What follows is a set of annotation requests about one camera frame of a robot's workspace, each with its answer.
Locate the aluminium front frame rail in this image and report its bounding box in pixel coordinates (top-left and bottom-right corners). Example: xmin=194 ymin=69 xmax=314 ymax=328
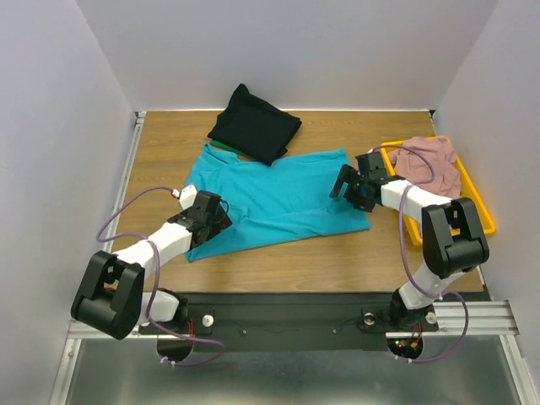
xmin=67 ymin=301 xmax=520 ymax=339

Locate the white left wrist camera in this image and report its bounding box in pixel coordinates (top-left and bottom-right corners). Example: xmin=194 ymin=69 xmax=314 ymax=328
xmin=170 ymin=185 xmax=197 ymax=210

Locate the yellow plastic tray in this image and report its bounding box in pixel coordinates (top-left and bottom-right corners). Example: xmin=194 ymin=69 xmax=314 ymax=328
xmin=381 ymin=140 xmax=496 ymax=246

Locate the folded green t shirt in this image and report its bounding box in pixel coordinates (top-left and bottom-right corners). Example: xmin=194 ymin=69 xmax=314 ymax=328
xmin=210 ymin=140 xmax=251 ymax=159

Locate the folded black t shirt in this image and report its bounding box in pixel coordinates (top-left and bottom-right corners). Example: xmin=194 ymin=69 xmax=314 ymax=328
xmin=208 ymin=84 xmax=302 ymax=166

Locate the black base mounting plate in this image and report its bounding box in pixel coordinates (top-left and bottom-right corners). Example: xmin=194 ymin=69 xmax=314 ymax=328
xmin=138 ymin=292 xmax=440 ymax=354

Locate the aluminium left side rail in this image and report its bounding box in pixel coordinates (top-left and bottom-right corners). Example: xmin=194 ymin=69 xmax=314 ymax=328
xmin=98 ymin=111 xmax=147 ymax=252

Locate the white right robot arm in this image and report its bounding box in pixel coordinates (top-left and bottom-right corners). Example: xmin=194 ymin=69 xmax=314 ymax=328
xmin=330 ymin=150 xmax=489 ymax=329

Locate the pink t shirt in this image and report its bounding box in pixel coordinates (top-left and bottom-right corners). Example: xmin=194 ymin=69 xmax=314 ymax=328
xmin=388 ymin=137 xmax=462 ymax=199

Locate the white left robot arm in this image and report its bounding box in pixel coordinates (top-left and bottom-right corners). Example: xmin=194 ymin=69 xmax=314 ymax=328
xmin=71 ymin=186 xmax=232 ymax=340

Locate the turquoise t shirt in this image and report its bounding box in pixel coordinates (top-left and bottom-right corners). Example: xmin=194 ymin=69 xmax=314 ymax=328
xmin=186 ymin=144 xmax=370 ymax=262

